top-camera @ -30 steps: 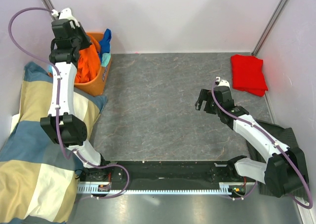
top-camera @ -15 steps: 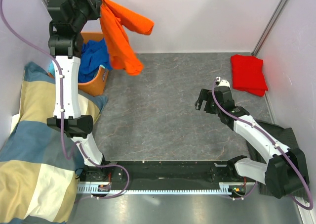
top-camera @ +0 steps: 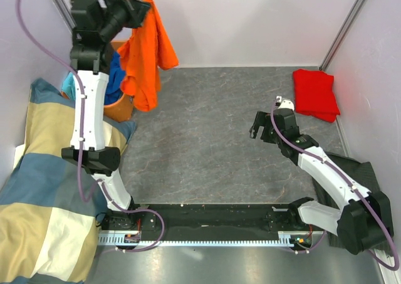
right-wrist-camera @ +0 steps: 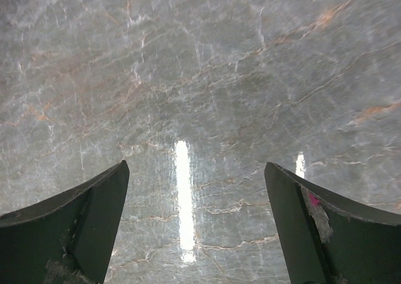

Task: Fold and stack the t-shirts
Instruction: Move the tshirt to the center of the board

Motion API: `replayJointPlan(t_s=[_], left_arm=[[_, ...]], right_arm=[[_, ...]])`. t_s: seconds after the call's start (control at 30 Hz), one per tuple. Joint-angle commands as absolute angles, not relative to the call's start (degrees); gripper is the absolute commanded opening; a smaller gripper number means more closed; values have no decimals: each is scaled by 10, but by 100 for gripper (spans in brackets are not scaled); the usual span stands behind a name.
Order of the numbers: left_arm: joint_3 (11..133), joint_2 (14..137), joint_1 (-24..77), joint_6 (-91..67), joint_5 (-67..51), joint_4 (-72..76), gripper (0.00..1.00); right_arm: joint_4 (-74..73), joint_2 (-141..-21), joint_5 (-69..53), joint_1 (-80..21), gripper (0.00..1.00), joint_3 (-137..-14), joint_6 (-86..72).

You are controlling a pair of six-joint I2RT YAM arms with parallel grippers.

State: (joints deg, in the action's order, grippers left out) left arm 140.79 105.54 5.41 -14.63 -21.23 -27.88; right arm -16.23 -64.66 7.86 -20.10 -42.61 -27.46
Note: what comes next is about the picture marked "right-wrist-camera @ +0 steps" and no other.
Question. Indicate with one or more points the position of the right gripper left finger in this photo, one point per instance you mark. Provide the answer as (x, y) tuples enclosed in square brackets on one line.
[(67, 238)]

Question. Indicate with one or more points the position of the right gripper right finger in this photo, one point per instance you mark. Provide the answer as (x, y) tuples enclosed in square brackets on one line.
[(328, 238)]

